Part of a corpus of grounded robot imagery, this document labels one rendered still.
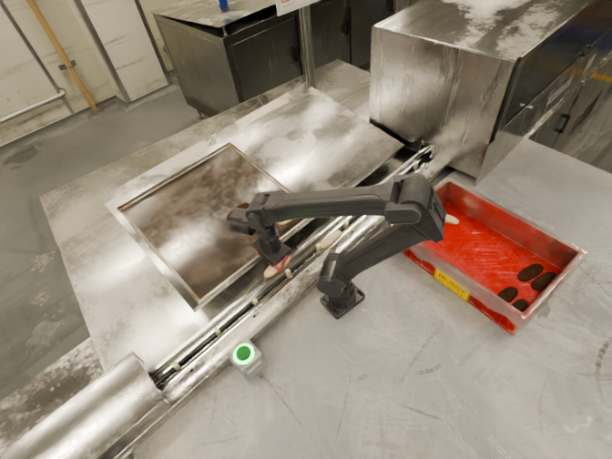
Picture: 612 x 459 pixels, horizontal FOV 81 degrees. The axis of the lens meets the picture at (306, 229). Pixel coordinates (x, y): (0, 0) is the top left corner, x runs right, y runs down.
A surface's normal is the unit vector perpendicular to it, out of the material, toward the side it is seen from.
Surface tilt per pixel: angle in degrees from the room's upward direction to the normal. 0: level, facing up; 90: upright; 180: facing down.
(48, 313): 0
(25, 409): 0
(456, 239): 0
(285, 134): 10
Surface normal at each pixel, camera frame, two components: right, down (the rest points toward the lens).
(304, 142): 0.02, -0.57
